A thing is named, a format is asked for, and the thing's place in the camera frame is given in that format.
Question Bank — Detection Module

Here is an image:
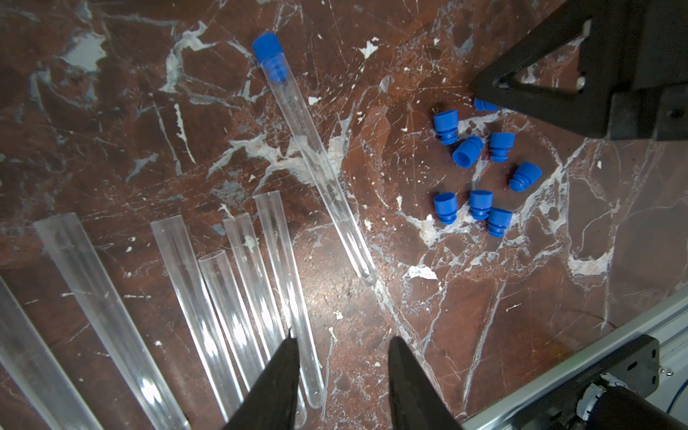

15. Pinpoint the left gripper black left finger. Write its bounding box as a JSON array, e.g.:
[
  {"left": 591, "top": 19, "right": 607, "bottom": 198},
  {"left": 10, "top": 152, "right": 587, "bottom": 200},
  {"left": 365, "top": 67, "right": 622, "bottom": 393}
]
[{"left": 223, "top": 336, "right": 300, "bottom": 430}]

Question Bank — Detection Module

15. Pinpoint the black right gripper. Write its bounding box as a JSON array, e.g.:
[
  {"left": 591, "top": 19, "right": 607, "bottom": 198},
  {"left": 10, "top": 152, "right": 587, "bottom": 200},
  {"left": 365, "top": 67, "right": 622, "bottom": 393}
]
[{"left": 474, "top": 1, "right": 687, "bottom": 142}]

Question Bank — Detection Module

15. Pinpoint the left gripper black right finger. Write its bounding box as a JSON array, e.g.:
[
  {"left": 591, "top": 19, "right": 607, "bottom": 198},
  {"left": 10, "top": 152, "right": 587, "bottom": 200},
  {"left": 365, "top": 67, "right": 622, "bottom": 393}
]
[{"left": 388, "top": 336, "right": 462, "bottom": 429}]

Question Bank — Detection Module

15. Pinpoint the test tube with blue stopper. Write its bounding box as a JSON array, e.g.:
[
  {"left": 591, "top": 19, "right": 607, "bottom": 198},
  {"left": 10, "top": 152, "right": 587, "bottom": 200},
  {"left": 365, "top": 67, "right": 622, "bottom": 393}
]
[
  {"left": 198, "top": 250, "right": 264, "bottom": 392},
  {"left": 34, "top": 212, "right": 191, "bottom": 429},
  {"left": 150, "top": 215, "right": 243, "bottom": 421},
  {"left": 254, "top": 191, "right": 327, "bottom": 410},
  {"left": 222, "top": 212, "right": 308, "bottom": 428},
  {"left": 252, "top": 32, "right": 378, "bottom": 286}
]

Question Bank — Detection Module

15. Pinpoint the blue stopper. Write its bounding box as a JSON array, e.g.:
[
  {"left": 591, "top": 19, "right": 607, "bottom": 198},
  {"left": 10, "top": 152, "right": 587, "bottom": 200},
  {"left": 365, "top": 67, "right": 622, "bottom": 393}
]
[
  {"left": 473, "top": 98, "right": 501, "bottom": 112},
  {"left": 433, "top": 109, "right": 459, "bottom": 145},
  {"left": 487, "top": 208, "right": 513, "bottom": 238},
  {"left": 469, "top": 190, "right": 494, "bottom": 221},
  {"left": 433, "top": 193, "right": 458, "bottom": 226},
  {"left": 453, "top": 136, "right": 485, "bottom": 168},
  {"left": 509, "top": 162, "right": 542, "bottom": 192},
  {"left": 489, "top": 133, "right": 515, "bottom": 162}
]

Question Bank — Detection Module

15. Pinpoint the clear test tube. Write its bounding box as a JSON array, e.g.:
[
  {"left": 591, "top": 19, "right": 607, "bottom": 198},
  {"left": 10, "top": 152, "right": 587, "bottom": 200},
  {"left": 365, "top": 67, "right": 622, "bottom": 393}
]
[{"left": 1, "top": 282, "right": 102, "bottom": 429}]

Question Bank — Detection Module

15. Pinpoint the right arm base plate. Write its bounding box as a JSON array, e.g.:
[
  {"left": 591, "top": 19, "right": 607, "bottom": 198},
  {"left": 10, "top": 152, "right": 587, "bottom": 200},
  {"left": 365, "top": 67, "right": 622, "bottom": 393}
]
[{"left": 512, "top": 334, "right": 659, "bottom": 429}]

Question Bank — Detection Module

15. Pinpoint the aluminium frame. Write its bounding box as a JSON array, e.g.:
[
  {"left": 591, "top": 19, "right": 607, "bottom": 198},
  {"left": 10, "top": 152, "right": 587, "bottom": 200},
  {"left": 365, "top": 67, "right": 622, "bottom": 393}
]
[{"left": 462, "top": 288, "right": 687, "bottom": 429}]

